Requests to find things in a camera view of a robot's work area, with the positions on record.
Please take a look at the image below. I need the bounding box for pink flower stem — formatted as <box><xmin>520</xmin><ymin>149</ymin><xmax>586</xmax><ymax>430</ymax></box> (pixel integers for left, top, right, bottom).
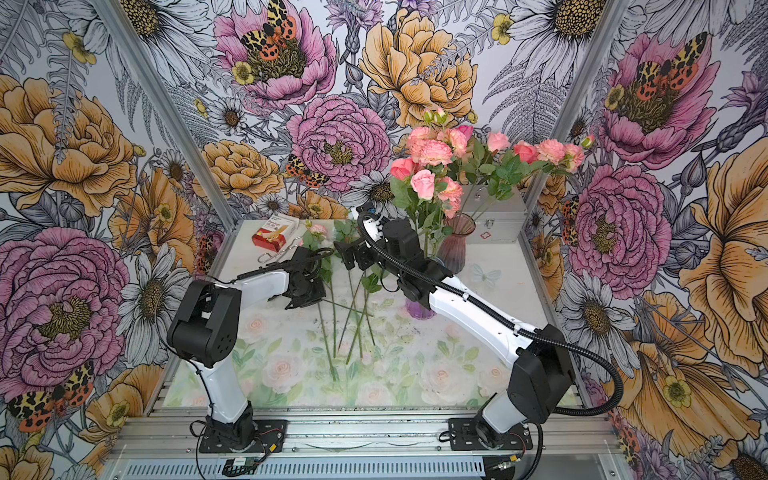
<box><xmin>390</xmin><ymin>158</ymin><xmax>428</xmax><ymax>233</ymax></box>
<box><xmin>406</xmin><ymin>110</ymin><xmax>445</xmax><ymax>259</ymax></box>
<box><xmin>532</xmin><ymin>135</ymin><xmax>595</xmax><ymax>174</ymax></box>
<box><xmin>440</xmin><ymin>176</ymin><xmax>465</xmax><ymax>259</ymax></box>
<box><xmin>301</xmin><ymin>220</ymin><xmax>339</xmax><ymax>382</ymax></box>
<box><xmin>434</xmin><ymin>107</ymin><xmax>470</xmax><ymax>259</ymax></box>

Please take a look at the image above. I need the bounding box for pink rose stem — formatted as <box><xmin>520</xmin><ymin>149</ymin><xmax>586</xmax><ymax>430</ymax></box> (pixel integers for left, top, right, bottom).
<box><xmin>504</xmin><ymin>141</ymin><xmax>535</xmax><ymax>188</ymax></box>
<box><xmin>466</xmin><ymin>132</ymin><xmax>512</xmax><ymax>220</ymax></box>
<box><xmin>410</xmin><ymin>169</ymin><xmax>439</xmax><ymax>254</ymax></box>

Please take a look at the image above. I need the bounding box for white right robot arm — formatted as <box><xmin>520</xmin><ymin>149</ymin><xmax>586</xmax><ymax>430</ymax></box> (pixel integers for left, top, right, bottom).
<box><xmin>336</xmin><ymin>204</ymin><xmax>574</xmax><ymax>449</ymax></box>

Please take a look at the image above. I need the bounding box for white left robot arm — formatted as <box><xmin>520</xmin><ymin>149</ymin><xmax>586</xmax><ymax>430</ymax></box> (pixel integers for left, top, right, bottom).
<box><xmin>167</xmin><ymin>247</ymin><xmax>333</xmax><ymax>453</ymax></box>

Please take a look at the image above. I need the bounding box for dark pink glass vase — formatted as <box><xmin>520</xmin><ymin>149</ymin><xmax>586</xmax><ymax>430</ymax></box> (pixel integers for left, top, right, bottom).
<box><xmin>437</xmin><ymin>213</ymin><xmax>476</xmax><ymax>274</ymax></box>

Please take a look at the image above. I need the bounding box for pink purple glass vase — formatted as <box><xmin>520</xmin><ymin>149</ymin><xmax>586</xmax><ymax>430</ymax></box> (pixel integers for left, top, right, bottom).
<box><xmin>405</xmin><ymin>300</ymin><xmax>436</xmax><ymax>320</ymax></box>

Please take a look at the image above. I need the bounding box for red white small box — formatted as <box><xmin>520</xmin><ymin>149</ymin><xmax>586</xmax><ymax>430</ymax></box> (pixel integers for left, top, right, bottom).
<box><xmin>251</xmin><ymin>213</ymin><xmax>299</xmax><ymax>253</ymax></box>

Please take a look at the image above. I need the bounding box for silver first aid case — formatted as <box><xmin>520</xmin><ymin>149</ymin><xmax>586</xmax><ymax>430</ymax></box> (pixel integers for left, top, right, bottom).
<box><xmin>462</xmin><ymin>186</ymin><xmax>527</xmax><ymax>245</ymax></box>

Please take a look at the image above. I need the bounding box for black corrugated left cable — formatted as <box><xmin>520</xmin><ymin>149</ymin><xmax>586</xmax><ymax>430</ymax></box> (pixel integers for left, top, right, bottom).
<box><xmin>188</xmin><ymin>247</ymin><xmax>334</xmax><ymax>433</ymax></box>

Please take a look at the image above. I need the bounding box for black corrugated cable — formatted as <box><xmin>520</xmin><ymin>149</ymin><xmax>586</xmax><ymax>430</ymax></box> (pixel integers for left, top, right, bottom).
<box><xmin>188</xmin><ymin>247</ymin><xmax>334</xmax><ymax>433</ymax></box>
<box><xmin>356</xmin><ymin>206</ymin><xmax>625</xmax><ymax>418</ymax></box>

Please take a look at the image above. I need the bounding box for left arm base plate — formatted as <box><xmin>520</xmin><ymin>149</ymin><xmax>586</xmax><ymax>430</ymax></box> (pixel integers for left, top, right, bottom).
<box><xmin>197</xmin><ymin>401</ymin><xmax>288</xmax><ymax>454</ymax></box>

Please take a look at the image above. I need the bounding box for black corrugated right cable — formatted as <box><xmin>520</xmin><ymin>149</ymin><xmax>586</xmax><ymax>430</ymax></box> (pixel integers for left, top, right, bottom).
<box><xmin>356</xmin><ymin>206</ymin><xmax>625</xmax><ymax>418</ymax></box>

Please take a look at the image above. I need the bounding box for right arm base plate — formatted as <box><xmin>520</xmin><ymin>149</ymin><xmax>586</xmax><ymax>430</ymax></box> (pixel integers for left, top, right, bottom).
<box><xmin>443</xmin><ymin>393</ymin><xmax>533</xmax><ymax>453</ymax></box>

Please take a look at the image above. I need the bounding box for aluminium rail frame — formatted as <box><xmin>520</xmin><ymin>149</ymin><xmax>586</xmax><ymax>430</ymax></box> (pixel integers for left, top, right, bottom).
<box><xmin>102</xmin><ymin>408</ymin><xmax>632</xmax><ymax>479</ymax></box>

